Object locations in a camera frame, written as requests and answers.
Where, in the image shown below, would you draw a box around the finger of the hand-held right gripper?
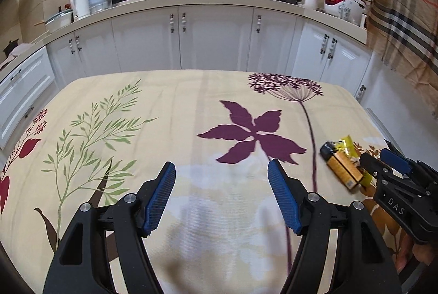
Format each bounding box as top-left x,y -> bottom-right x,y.
359,153 -> 408,187
381,139 -> 438,192

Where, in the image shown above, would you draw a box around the red and white rice cooker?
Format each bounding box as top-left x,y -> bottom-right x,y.
324,0 -> 372,27

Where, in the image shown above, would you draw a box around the floral tablecloth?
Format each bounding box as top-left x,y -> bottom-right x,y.
0,70 -> 408,294

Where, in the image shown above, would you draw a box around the yellow snack packet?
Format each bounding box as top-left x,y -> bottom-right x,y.
333,135 -> 375,187

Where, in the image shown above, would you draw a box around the white pot with lid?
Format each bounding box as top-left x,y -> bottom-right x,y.
44,8 -> 74,33

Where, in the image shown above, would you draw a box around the white kitchen cabinets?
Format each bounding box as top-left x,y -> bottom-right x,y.
0,3 -> 377,151

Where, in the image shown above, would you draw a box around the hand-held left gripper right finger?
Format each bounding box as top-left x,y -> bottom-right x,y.
267,159 -> 402,294

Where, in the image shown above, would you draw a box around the white electric kettle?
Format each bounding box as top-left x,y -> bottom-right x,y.
70,0 -> 90,21

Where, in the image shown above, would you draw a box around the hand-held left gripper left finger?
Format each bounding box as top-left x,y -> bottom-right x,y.
43,161 -> 177,294

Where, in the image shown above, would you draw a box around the plaid scarf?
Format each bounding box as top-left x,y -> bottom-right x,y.
366,0 -> 438,93

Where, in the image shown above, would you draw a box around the person's right hand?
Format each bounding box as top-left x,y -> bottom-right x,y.
397,234 -> 438,276

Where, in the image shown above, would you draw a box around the plastic container blue lid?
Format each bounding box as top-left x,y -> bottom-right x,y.
88,0 -> 113,15

